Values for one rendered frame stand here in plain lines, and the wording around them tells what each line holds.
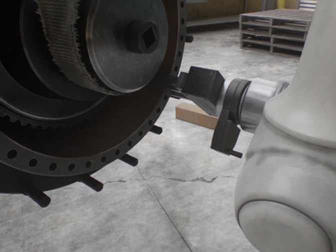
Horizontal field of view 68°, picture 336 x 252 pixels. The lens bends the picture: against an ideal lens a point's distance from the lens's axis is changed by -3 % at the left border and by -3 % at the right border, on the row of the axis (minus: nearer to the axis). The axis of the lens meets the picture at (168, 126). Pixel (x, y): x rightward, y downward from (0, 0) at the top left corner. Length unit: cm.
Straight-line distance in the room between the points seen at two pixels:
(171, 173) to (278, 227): 122
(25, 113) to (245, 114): 33
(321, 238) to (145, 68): 27
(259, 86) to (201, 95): 9
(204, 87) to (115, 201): 98
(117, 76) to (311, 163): 22
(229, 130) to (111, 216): 92
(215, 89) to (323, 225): 26
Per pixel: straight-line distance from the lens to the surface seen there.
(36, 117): 44
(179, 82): 43
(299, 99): 23
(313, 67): 22
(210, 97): 40
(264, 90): 40
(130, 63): 33
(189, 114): 184
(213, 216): 120
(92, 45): 29
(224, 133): 40
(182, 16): 51
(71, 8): 29
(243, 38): 412
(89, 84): 32
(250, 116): 39
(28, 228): 133
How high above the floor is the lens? 91
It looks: 30 degrees down
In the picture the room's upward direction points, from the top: 2 degrees counter-clockwise
